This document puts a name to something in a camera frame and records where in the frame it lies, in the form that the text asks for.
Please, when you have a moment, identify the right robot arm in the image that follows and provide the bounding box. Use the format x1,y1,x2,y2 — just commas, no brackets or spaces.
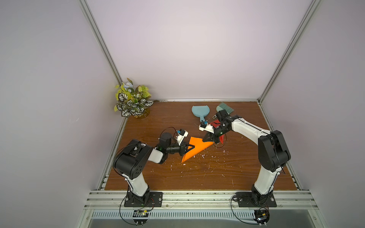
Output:
199,110,291,206

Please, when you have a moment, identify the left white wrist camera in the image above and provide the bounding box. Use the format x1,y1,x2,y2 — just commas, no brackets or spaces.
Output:
176,129,188,145

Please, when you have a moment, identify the aluminium front rail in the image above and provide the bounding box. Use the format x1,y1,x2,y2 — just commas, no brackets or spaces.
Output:
84,190,318,210

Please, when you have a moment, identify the potted artificial plant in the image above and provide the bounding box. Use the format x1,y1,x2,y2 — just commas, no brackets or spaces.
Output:
114,78,154,119

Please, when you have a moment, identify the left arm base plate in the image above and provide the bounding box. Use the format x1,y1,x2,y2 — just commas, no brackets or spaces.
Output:
124,192,163,208

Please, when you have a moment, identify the left black cable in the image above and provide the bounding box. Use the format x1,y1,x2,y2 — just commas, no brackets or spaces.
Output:
119,196,155,228

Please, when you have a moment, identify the light blue dustpan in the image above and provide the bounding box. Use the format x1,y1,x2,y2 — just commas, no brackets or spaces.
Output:
192,105,210,122

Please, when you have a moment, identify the right connector board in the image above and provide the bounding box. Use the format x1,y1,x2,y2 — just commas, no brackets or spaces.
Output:
254,208,270,226

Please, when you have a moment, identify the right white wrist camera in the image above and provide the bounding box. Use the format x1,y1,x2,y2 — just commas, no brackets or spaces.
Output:
199,121,214,133

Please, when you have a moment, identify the left connector board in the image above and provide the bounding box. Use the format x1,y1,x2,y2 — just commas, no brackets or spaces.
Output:
132,210,150,226

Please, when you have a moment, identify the black cable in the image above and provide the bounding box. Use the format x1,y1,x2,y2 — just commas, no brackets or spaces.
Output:
119,196,155,228
227,195,257,226

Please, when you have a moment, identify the red square paper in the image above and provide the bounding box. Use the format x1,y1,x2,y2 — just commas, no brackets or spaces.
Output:
210,119,225,144

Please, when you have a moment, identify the orange square paper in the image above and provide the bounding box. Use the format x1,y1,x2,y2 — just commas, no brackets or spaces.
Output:
181,137,214,163

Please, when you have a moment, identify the right black cable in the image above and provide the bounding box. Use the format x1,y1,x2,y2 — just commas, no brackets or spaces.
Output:
227,195,257,226

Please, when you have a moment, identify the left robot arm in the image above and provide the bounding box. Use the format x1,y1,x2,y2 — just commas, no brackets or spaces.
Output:
113,129,195,207

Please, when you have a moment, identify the green hand brush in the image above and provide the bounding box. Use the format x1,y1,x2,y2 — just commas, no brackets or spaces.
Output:
213,102,234,119

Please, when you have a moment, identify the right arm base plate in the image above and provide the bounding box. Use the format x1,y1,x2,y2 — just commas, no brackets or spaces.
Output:
233,192,277,208

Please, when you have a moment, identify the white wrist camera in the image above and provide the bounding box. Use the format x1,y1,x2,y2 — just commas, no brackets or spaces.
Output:
176,129,188,145
199,121,214,133

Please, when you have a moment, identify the connector board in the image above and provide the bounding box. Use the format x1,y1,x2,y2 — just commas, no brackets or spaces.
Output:
132,210,150,226
254,208,270,226

